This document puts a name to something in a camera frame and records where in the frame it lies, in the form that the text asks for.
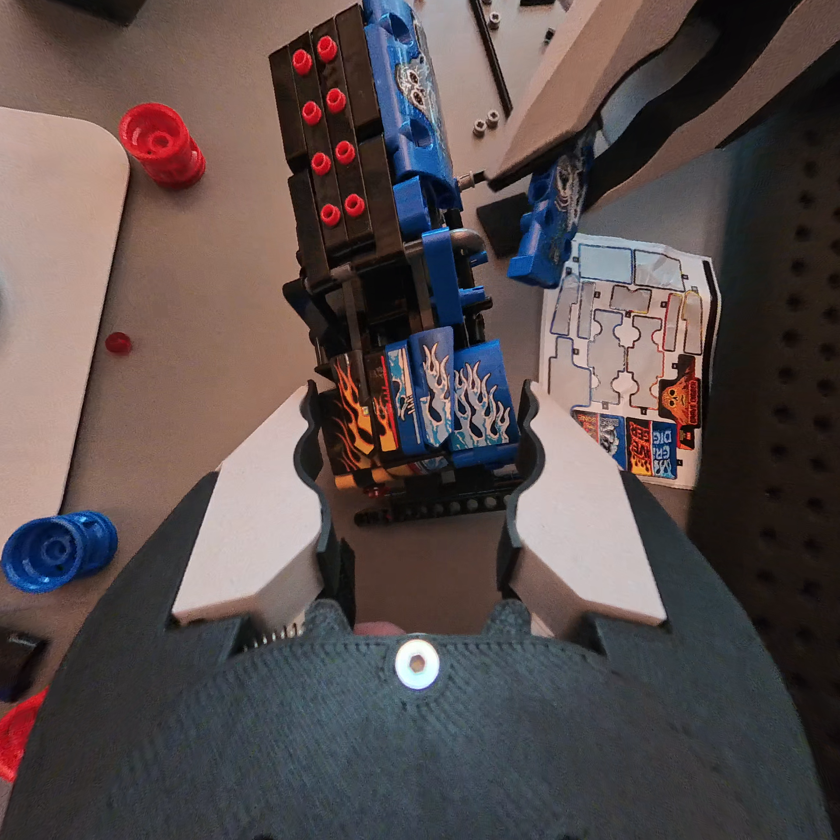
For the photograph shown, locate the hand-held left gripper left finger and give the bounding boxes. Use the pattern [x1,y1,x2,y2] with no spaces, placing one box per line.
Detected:
[171,379,357,631]

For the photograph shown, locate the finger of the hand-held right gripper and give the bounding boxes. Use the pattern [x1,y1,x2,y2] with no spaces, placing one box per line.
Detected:
[586,0,840,214]
[487,0,688,193]

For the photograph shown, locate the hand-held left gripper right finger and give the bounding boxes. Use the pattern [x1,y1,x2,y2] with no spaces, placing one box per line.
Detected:
[495,379,670,637]

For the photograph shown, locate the blue printed toy panel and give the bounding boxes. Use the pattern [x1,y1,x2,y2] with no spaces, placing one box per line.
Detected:
[507,125,599,288]

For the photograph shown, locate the blue black toy truck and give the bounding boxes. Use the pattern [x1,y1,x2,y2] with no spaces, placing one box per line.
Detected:
[268,0,524,528]

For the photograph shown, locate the long black toy axle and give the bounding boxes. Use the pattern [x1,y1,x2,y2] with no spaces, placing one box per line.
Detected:
[469,0,514,112]

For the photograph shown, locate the blue toy wheel rim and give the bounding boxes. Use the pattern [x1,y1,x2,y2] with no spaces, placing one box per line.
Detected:
[0,510,119,595]

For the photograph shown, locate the white sticker sheet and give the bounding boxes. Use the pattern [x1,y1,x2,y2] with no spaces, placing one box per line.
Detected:
[539,233,723,491]

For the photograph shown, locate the white metal stand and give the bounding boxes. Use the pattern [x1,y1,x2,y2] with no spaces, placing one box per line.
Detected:
[0,107,131,526]

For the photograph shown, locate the red toy wheel rim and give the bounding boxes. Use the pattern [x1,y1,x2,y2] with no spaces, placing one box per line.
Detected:
[118,103,206,192]
[0,686,52,783]

